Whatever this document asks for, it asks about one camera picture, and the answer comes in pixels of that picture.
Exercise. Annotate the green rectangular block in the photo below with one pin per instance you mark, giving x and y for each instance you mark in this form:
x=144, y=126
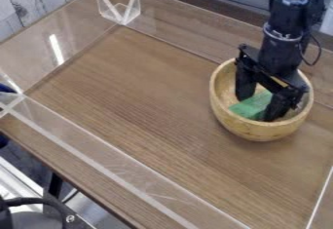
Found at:
x=252, y=107

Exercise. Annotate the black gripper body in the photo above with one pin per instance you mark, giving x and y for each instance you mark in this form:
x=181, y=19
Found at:
x=276, y=60

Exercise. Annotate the brown wooden bowl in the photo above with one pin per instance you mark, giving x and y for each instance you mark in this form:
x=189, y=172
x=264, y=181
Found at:
x=245, y=128

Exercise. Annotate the black table leg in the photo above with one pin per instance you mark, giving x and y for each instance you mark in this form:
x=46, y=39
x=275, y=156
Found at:
x=55, y=186

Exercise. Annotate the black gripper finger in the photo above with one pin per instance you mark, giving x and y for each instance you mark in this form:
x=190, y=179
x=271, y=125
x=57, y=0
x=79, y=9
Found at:
x=284, y=100
x=245, y=83

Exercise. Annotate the clear acrylic enclosure wall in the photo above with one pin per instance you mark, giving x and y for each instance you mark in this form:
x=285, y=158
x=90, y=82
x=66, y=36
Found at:
x=112, y=108

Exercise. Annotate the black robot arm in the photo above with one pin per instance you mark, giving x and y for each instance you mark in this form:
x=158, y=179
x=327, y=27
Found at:
x=296, y=16

